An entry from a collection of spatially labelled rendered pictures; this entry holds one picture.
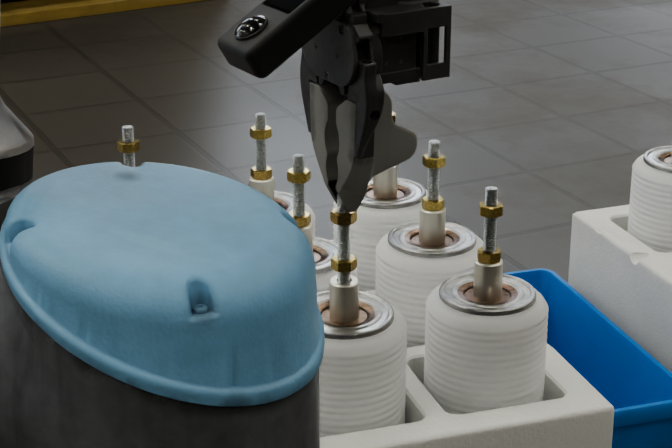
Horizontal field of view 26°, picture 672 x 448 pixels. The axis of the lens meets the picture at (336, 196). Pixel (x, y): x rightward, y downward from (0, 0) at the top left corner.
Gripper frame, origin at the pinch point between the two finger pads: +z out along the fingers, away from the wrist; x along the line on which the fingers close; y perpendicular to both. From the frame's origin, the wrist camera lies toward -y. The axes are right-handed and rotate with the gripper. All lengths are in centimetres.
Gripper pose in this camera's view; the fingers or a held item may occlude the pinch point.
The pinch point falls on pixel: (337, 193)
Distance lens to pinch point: 106.0
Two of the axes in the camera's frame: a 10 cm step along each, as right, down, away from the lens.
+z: 0.0, 9.4, 3.5
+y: 8.6, -1.8, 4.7
